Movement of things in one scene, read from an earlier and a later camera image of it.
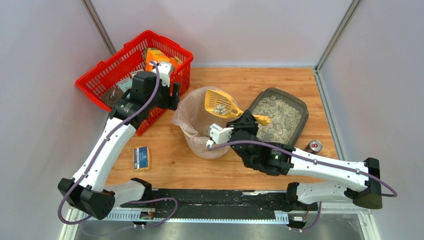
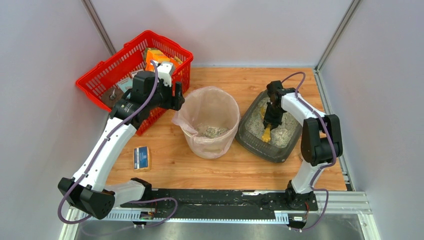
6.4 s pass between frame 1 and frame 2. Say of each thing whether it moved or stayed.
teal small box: stayed
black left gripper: stayed
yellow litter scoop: moved
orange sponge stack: stayed
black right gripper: moved
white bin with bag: stayed
